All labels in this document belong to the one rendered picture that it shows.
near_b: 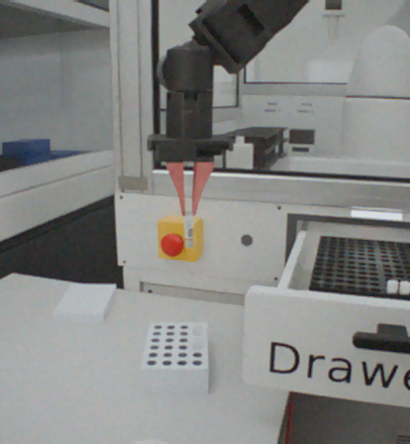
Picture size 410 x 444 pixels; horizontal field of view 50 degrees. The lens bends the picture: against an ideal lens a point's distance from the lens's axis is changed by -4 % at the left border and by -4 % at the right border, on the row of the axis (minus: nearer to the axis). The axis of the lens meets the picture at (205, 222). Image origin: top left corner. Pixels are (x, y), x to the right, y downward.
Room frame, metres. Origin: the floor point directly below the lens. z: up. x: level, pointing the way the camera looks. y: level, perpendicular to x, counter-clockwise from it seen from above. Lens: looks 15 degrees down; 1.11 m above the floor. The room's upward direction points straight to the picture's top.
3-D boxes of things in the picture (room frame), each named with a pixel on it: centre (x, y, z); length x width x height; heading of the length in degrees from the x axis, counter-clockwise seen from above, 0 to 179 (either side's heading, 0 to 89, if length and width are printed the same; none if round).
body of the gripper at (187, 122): (0.57, 0.02, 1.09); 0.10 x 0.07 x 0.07; 95
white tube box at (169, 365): (0.55, 0.04, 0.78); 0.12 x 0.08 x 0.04; 1
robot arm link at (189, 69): (0.57, 0.02, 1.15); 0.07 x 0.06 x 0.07; 13
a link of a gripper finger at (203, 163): (0.57, 0.03, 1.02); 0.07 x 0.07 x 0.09; 5
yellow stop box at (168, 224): (0.78, 0.04, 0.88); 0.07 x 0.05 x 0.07; 73
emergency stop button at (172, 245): (0.75, 0.05, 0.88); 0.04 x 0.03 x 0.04; 73
